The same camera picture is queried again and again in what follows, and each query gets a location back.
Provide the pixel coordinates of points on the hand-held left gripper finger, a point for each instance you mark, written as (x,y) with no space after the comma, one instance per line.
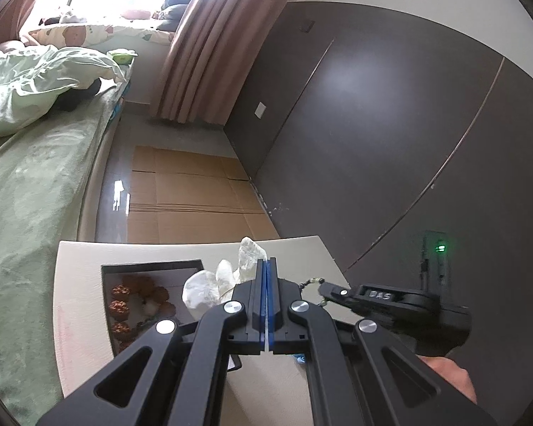
(260,310)
(270,310)

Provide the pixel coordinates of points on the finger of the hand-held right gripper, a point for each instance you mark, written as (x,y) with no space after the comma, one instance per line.
(340,297)

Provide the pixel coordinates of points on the black jewelry box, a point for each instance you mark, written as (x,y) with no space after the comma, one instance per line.
(151,264)

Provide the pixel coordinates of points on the person's right hand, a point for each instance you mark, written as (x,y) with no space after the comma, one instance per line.
(453,377)

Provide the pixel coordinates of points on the small blue trinket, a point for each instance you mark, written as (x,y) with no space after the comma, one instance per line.
(300,358)

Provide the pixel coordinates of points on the flattened cardboard sheet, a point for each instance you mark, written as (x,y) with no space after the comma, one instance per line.
(191,195)

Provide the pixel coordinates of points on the dark brown wardrobe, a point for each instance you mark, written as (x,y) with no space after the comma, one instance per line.
(382,120)

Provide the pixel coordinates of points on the bed with green sheet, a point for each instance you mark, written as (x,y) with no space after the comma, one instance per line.
(26,213)

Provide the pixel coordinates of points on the small green plush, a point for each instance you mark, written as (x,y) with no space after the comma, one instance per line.
(123,56)

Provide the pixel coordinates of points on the dark plush pillow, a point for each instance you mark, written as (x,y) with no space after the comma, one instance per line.
(177,6)

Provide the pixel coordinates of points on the pink plush toy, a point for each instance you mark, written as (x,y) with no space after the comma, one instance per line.
(137,14)

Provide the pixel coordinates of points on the light green quilt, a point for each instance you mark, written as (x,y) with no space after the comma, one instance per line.
(26,84)

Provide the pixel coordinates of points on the bear print cushion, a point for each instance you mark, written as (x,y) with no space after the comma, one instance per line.
(71,33)

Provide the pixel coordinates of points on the pink pillow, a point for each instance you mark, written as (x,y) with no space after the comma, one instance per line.
(6,46)

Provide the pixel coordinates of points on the white wall socket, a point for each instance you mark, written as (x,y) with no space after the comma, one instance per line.
(260,110)

